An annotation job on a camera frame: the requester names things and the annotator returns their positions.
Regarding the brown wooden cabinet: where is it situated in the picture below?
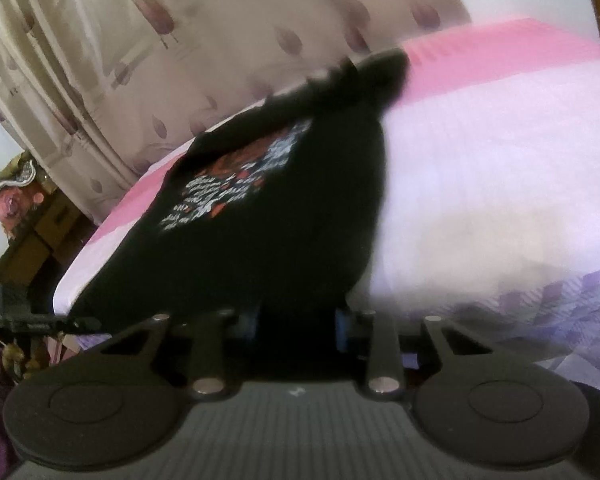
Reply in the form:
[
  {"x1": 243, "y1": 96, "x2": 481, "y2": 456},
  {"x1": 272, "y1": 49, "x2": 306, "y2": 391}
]
[{"x1": 0, "y1": 192, "x2": 100, "y2": 283}]

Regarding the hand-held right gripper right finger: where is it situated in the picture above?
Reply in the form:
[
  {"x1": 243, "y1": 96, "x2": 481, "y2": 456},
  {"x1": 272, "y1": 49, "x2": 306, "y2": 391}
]
[{"x1": 336, "y1": 309, "x2": 494, "y2": 399}]

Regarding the purple checked bed cover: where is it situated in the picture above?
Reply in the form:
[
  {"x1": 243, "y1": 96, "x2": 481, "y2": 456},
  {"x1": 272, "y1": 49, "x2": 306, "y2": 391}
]
[{"x1": 455, "y1": 264, "x2": 600, "y2": 378}]

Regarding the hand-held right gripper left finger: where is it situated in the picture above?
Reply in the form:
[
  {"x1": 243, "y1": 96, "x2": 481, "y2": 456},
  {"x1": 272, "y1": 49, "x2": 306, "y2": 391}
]
[{"x1": 99, "y1": 309, "x2": 261, "y2": 401}]

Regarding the floral patterned cloth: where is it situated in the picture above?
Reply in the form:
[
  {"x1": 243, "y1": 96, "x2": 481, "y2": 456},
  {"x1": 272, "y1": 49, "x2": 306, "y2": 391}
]
[{"x1": 0, "y1": 151, "x2": 58, "y2": 238}]

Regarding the beige leaf print curtain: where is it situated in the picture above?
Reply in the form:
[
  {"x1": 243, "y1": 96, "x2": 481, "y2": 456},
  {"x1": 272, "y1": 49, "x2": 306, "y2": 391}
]
[{"x1": 0, "y1": 0, "x2": 473, "y2": 226}]

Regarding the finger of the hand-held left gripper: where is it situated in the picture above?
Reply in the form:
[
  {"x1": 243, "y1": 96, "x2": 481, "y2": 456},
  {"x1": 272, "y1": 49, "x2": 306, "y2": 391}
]
[{"x1": 28, "y1": 315, "x2": 104, "y2": 336}]

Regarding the black rose print shirt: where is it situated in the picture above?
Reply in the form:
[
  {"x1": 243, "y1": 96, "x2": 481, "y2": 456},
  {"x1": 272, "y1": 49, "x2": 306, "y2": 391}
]
[{"x1": 67, "y1": 49, "x2": 411, "y2": 343}]

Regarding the pink striped bed sheet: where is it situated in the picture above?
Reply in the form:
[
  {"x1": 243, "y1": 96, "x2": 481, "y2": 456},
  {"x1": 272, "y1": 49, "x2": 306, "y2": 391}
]
[{"x1": 52, "y1": 16, "x2": 600, "y2": 326}]

